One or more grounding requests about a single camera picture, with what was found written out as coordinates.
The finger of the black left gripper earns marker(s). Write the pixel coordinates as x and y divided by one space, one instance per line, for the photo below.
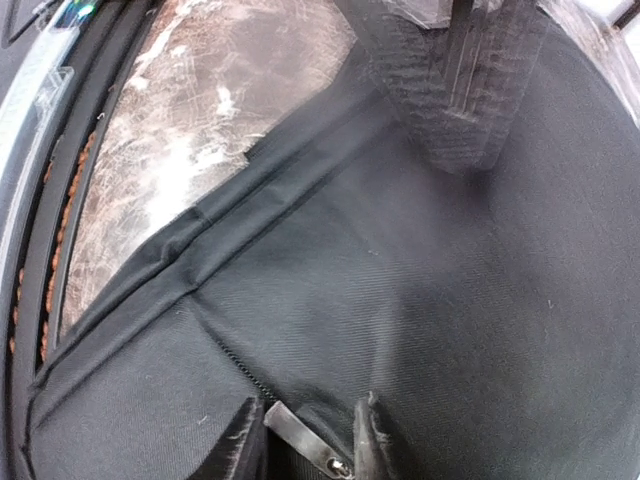
454 71

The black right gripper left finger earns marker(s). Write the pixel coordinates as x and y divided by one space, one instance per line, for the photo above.
240 451

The black front rail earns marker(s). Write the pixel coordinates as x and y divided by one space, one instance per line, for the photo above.
110 35

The black student bag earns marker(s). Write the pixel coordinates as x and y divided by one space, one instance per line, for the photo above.
495 316

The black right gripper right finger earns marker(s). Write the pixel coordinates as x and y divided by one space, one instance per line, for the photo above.
374 456

